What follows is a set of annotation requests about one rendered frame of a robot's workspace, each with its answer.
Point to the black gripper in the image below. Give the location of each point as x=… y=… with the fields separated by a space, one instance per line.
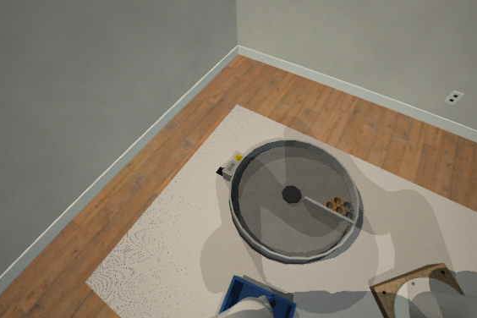
x=265 y=300

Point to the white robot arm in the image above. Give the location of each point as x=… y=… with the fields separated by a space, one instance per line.
x=424 y=299

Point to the bronze bushing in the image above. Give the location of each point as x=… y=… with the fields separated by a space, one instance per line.
x=340 y=208
x=339 y=199
x=330 y=203

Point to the blue crate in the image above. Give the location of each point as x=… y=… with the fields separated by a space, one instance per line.
x=241 y=290

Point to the grey metal ring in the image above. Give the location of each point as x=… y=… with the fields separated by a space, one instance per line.
x=350 y=214
x=348 y=204

